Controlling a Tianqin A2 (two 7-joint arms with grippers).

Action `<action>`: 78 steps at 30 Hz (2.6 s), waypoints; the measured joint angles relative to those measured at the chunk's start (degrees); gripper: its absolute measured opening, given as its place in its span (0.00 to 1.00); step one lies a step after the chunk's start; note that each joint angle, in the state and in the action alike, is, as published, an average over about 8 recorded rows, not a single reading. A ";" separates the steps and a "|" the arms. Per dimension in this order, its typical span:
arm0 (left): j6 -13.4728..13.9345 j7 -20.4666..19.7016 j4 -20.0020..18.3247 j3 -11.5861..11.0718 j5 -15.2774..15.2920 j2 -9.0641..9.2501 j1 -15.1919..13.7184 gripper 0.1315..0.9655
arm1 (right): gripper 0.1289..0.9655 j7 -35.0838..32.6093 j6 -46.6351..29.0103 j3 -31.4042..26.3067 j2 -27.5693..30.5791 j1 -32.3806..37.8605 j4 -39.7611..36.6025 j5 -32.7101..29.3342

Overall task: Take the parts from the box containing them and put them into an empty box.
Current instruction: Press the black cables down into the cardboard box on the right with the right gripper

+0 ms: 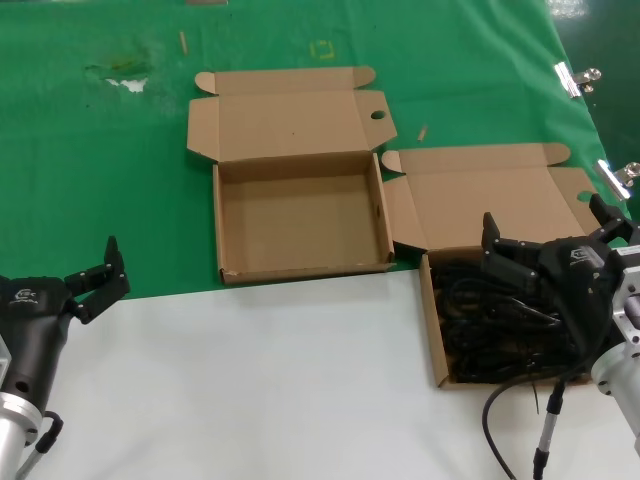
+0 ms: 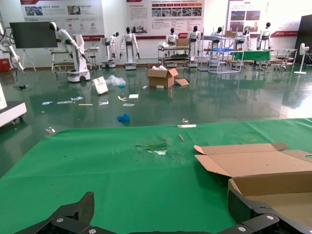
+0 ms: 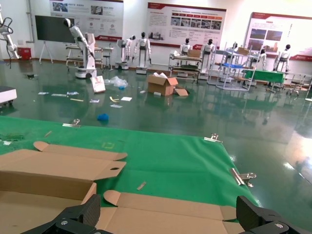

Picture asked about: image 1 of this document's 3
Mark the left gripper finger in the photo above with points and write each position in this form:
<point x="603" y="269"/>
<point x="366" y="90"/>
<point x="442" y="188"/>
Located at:
<point x="107" y="280"/>

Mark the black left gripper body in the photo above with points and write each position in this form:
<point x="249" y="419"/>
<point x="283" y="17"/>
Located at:
<point x="30" y="320"/>

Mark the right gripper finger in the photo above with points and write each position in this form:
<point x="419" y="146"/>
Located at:
<point x="612" y="227"/>
<point x="510" y="265"/>

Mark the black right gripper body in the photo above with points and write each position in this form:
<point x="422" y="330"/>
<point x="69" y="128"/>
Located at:
<point x="580" y="280"/>

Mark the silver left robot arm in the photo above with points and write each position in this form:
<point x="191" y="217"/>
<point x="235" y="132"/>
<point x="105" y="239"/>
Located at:
<point x="15" y="425"/>

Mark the cardboard box with lid hole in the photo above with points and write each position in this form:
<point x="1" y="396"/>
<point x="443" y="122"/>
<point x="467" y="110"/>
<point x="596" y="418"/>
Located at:
<point x="300" y="225"/>

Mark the silver binder clip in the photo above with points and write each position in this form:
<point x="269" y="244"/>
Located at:
<point x="612" y="177"/>
<point x="570" y="80"/>

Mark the green table cloth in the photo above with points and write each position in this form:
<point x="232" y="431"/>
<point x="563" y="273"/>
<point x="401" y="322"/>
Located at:
<point x="75" y="175"/>

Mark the black zip tie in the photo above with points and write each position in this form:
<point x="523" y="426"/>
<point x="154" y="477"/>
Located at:
<point x="535" y="397"/>

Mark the small wooden stick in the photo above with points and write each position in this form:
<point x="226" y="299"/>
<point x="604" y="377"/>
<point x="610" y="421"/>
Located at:
<point x="184" y="42"/>
<point x="423" y="133"/>

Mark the brown cardboard strip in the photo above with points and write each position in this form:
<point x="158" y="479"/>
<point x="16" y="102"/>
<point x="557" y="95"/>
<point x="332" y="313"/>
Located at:
<point x="207" y="2"/>

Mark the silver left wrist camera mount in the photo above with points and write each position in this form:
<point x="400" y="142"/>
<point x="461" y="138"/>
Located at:
<point x="4" y="360"/>

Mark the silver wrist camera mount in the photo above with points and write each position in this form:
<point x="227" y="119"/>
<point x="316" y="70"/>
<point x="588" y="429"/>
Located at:
<point x="631" y="300"/>
<point x="4" y="360"/>

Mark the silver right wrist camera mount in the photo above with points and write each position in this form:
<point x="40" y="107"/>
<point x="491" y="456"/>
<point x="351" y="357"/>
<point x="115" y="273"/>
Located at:
<point x="631" y="300"/>

